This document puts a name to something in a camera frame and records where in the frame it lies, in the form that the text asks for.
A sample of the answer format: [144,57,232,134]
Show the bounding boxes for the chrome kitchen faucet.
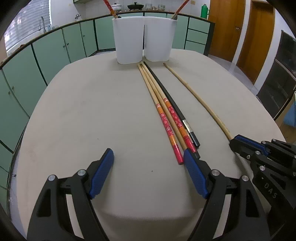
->
[39,16,46,33]

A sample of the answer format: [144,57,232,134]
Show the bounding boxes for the silver kettle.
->
[75,14,81,21]

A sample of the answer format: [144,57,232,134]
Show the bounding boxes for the plain wooden chopstick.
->
[163,63,233,141]

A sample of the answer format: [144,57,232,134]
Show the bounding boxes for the black wok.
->
[127,2,144,11]

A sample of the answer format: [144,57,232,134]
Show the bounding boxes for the black glass cabinet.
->
[257,31,295,119]

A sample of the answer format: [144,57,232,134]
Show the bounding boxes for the white double utensil holder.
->
[112,16,177,65]

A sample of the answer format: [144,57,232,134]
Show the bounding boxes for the green lower kitchen cabinets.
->
[0,11,216,204]

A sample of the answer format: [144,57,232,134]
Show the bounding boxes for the white cooking pot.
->
[111,3,122,12]

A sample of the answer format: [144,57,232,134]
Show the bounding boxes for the glass jars on counter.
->
[144,4,166,11]

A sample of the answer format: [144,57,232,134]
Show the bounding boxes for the red wooden chopstick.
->
[171,0,189,20]

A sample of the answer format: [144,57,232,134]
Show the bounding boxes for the green thermos bottle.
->
[201,4,209,19]

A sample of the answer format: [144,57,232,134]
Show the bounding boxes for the red patterned bamboo chopstick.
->
[137,64,184,165]

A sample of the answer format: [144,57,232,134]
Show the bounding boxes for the window with white blinds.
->
[4,0,52,51]

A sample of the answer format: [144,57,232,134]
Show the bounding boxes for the black chopstick silver band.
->
[144,61,200,149]

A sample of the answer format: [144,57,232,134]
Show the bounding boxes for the brown wooden door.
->
[237,1,275,83]
[209,0,245,62]

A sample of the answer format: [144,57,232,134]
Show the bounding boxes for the red orange bamboo chopstick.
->
[142,61,197,153]

